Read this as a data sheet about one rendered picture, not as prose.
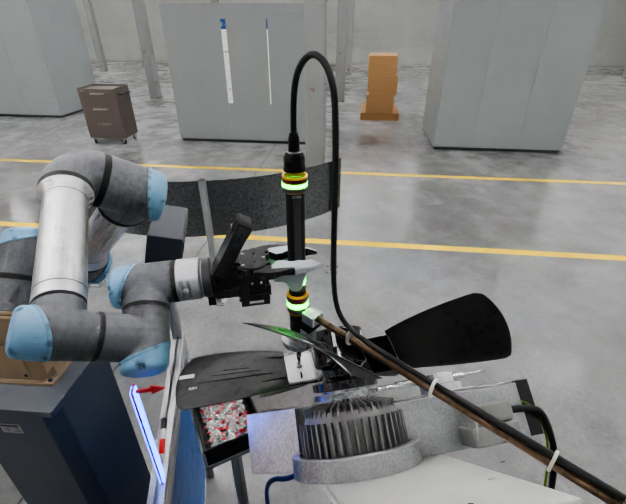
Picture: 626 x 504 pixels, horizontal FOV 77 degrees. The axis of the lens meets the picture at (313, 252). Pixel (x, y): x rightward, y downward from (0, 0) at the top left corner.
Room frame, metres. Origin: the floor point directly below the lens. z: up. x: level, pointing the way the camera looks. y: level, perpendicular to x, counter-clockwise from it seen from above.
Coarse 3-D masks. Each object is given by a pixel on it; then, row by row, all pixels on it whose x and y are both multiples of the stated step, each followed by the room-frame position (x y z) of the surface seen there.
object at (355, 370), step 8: (264, 328) 0.46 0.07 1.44; (272, 328) 0.47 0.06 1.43; (280, 328) 0.51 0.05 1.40; (288, 336) 0.44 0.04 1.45; (296, 336) 0.47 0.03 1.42; (304, 336) 0.51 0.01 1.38; (312, 344) 0.42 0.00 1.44; (320, 344) 0.49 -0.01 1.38; (328, 352) 0.41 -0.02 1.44; (336, 360) 0.50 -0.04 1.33; (344, 360) 0.40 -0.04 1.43; (352, 368) 0.43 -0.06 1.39; (360, 368) 0.40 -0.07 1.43; (360, 376) 0.45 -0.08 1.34; (368, 376) 0.41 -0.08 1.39; (376, 376) 0.39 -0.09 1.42
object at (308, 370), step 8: (296, 352) 0.67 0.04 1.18; (304, 352) 0.67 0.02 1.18; (288, 360) 0.65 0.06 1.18; (296, 360) 0.65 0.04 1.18; (304, 360) 0.65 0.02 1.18; (312, 360) 0.65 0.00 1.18; (288, 368) 0.62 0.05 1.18; (296, 368) 0.62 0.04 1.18; (304, 368) 0.62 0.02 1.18; (312, 368) 0.62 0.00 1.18; (288, 376) 0.60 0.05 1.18; (296, 376) 0.60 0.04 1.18; (304, 376) 0.60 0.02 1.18; (312, 376) 0.60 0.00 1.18
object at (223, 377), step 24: (192, 360) 0.68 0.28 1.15; (216, 360) 0.65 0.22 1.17; (240, 360) 0.64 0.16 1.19; (264, 360) 0.64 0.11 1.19; (192, 384) 0.57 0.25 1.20; (216, 384) 0.57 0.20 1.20; (240, 384) 0.57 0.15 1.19; (264, 384) 0.57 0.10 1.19; (288, 384) 0.58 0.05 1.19; (192, 408) 0.49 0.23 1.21
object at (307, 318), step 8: (304, 312) 0.60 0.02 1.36; (320, 312) 0.60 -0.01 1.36; (304, 320) 0.60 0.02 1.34; (312, 320) 0.58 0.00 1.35; (288, 328) 0.65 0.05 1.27; (304, 328) 0.59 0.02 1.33; (312, 328) 0.59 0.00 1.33; (312, 336) 0.60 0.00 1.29; (288, 344) 0.60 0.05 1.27; (296, 344) 0.60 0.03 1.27; (304, 344) 0.60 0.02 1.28
